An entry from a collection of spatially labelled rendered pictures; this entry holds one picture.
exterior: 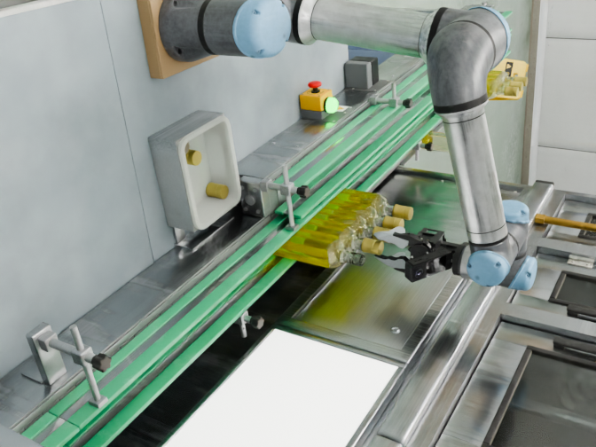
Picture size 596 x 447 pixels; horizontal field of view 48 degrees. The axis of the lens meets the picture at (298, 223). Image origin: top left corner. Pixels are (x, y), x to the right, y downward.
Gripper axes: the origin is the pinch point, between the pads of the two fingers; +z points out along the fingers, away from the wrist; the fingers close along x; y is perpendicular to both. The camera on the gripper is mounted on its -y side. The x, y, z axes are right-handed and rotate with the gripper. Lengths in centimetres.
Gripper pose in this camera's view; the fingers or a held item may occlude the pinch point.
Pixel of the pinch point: (378, 247)
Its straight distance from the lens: 160.1
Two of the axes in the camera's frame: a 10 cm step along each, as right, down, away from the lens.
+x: -0.9, -8.8, -4.7
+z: -8.5, -1.8, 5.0
